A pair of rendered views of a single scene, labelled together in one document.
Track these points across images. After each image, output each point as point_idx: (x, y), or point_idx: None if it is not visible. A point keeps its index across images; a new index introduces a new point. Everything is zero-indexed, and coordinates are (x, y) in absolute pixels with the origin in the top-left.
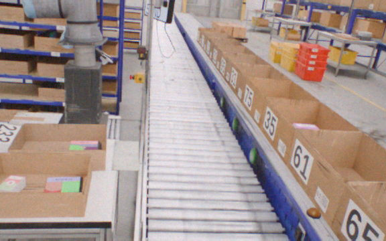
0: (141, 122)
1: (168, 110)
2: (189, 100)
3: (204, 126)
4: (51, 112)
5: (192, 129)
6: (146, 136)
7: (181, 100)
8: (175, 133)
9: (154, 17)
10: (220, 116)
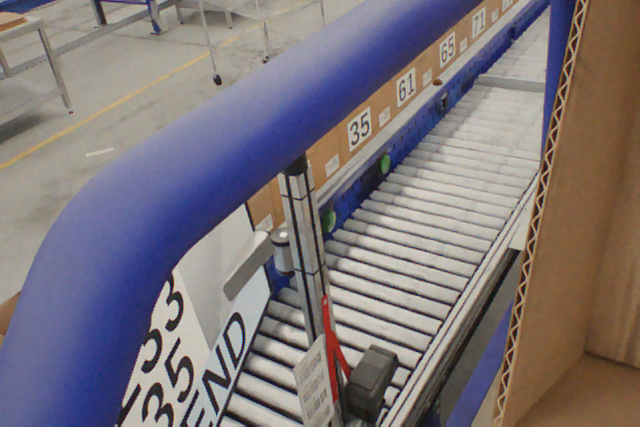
0: (471, 304)
1: (378, 339)
2: (274, 386)
3: (358, 265)
4: None
5: (389, 259)
6: (486, 260)
7: (293, 394)
8: (429, 254)
9: (226, 395)
10: (290, 290)
